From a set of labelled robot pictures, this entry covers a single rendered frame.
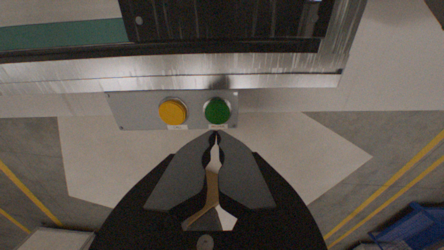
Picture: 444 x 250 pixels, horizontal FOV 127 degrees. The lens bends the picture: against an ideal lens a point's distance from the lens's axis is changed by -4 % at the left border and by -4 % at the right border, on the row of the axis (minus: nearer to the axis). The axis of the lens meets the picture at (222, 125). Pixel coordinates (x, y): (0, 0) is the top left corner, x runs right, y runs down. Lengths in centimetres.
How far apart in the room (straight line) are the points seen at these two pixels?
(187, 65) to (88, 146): 42
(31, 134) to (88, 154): 206
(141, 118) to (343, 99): 44
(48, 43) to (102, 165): 37
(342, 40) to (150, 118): 30
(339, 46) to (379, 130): 206
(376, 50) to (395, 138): 216
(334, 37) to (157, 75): 24
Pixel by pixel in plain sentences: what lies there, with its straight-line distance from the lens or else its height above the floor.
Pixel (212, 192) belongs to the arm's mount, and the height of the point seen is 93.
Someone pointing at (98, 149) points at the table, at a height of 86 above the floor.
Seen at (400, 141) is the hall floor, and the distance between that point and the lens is 266.
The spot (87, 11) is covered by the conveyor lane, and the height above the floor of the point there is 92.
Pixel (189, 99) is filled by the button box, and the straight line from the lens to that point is 20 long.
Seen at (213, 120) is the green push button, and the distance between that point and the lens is 19.
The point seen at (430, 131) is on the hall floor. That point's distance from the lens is 288.
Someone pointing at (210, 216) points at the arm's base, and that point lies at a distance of 40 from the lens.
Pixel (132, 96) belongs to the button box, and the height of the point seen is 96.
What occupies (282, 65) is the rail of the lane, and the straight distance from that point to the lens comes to 20.
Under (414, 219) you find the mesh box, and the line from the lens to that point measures 438.
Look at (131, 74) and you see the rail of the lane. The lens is 23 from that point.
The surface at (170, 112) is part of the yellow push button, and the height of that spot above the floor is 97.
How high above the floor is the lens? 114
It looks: 62 degrees down
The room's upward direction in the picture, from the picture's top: 179 degrees clockwise
